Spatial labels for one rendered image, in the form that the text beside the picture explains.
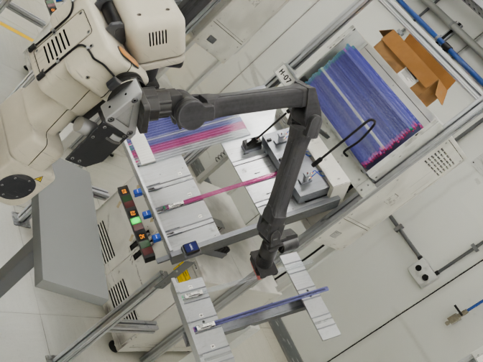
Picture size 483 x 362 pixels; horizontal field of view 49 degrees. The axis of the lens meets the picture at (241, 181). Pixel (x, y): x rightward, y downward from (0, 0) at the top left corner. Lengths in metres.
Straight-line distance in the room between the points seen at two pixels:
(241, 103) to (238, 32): 1.91
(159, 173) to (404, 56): 1.27
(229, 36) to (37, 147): 1.99
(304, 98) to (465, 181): 2.22
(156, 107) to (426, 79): 1.55
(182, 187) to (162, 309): 0.56
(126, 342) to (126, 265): 0.34
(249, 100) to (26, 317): 1.41
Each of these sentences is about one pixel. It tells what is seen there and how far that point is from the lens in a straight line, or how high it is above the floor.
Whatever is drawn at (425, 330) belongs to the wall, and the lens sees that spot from 3.50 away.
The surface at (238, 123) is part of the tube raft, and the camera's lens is 2.30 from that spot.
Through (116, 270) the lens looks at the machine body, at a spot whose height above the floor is 0.21.
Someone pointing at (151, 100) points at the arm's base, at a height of 1.22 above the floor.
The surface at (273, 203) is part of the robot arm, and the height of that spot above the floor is 1.17.
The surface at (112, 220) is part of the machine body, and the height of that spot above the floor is 0.28.
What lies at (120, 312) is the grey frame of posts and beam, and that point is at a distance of 2.07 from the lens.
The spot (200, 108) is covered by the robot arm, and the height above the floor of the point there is 1.28.
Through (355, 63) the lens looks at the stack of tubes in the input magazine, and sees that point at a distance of 2.29.
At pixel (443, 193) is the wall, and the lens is 3.58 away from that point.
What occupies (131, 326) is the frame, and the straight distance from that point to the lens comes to 2.22.
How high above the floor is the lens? 1.63
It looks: 18 degrees down
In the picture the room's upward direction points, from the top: 50 degrees clockwise
